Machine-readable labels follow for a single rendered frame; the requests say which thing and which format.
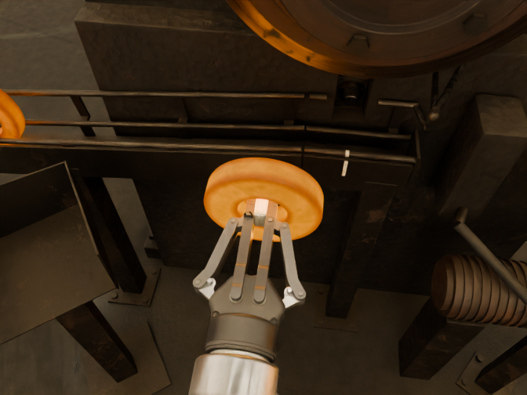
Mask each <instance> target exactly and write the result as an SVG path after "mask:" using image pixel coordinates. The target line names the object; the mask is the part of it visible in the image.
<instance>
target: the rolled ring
mask: <svg viewBox="0 0 527 395"><path fill-rule="evenodd" d="M0 122H1V125H2V127H1V128H0V138H20V137H21V135H22V133H23V132H24V129H25V119H24V115H23V113H22V111H21V110H20V108H19V107H18V106H17V104H16V103H15V102H14V101H13V99H12V98H11V97H10V96H9V95H7V94H6V93H5V92H4V91H2V90H1V89H0Z"/></svg>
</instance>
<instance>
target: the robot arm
mask: <svg viewBox="0 0 527 395"><path fill-rule="evenodd" d="M277 210H278V204H277V203H275V202H273V201H268V200H264V199H249V200H247V205H246V209H245V212H244V214H243V215H244V216H243V217H241V218H236V217H231V218H230V219H229V220H228V221H227V225H226V226H225V228H224V231H223V233H222V234H221V236H220V239H219V240H218V242H217V244H216V247H215V249H214V251H213V253H212V255H211V257H210V259H209V261H208V263H207V265H206V267H205V269H204V270H203V271H202V272H201V273H200V274H199V275H198V276H197V277H196V278H195V279H194V280H193V285H194V289H195V291H196V293H197V295H203V296H204V297H205V298H206V299H208V300H209V308H210V310H211V317H210V322H209V329H208V333H207V338H206V342H205V352H206V354H203V355H201V356H199V357H198V358H197V359H196V361H195V363H194V370H193V374H192V378H191V385H190V389H189V394H188V395H278V393H277V390H278V387H277V384H278V377H279V375H278V373H279V369H278V367H277V366H276V365H274V364H273V363H274V361H275V360H276V353H277V345H278V331H279V325H280V323H281V321H282V319H283V318H284V316H285V311H286V310H288V309H290V308H292V307H294V306H299V307H301V306H303V305H304V303H305V299H306V292H305V290H304V289H303V286H302V284H301V283H300V281H299V279H298V276H297V271H296V262H295V257H294V252H293V243H292V238H291V233H290V228H289V224H288V223H286V222H283V223H281V222H279V221H278V220H277V219H276V216H277ZM254 226H262V227H264V229H263V239H262V245H261V250H260V260H259V266H258V269H257V275H254V276H250V275H248V274H247V273H248V267H249V257H250V252H251V247H252V241H253V231H254ZM239 232H241V237H240V242H239V247H238V256H237V261H236V264H235V267H234V276H232V277H230V278H229V279H228V280H227V281H226V282H225V283H224V284H223V285H221V286H220V287H219V288H218V289H217V290H216V291H215V289H216V280H217V278H218V277H219V275H220V272H221V270H222V268H223V266H224V264H225V262H226V259H227V257H228V255H229V253H230V251H231V248H232V246H233V244H234V242H235V239H236V237H237V236H238V233H239ZM275 235H277V236H279V240H280V245H281V251H282V261H283V266H284V272H285V282H286V287H287V288H286V289H285V291H284V296H285V298H284V299H281V297H280V295H279V294H278V292H277V291H276V289H275V287H274V285H273V284H272V283H271V281H270V280H269V272H270V266H271V254H272V248H273V242H274V236H275Z"/></svg>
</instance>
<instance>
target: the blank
mask: <svg viewBox="0 0 527 395"><path fill-rule="evenodd" d="M249 199H264V200H268V201H273V202H275V203H277V204H279V205H280V206H278V210H277V216H276V219H277V220H278V221H279V222H281V223H283V222H286V223H288V224H289V228H290V233H291V238H292V240H296V239H299V238H302V237H305V236H307V235H308V234H311V233H312V232H313V231H315V230H316V229H317V228H318V226H319V224H320V223H321V221H322V213H323V202H324V195H323V192H322V189H321V187H320V186H319V184H318V182H317V181H316V180H315V179H314V178H313V177H312V176H311V175H310V174H308V173H307V172H305V171H304V170H303V169H300V168H298V167H296V166H295V165H291V164H289V163H287V162H284V161H279V160H275V159H271V158H239V159H236V160H233V161H229V162H226V163H224V164H222V165H221V166H219V167H218V168H217V169H216V170H215V171H214V172H213V173H212V174H211V176H210V177H209V180H208V183H207V187H206V190H205V196H204V206H205V210H206V212H207V213H208V215H209V217H210V218H211V219H212V220H213V221H214V222H215V223H217V224H218V225H219V226H221V227H223V228H225V226H226V225H227V221H228V220H229V219H230V218H231V217H236V218H241V217H243V216H244V215H243V214H244V212H245V209H246V205H247V200H249ZM263 233H264V227H262V226H254V231H253V240H258V241H262V239H263Z"/></svg>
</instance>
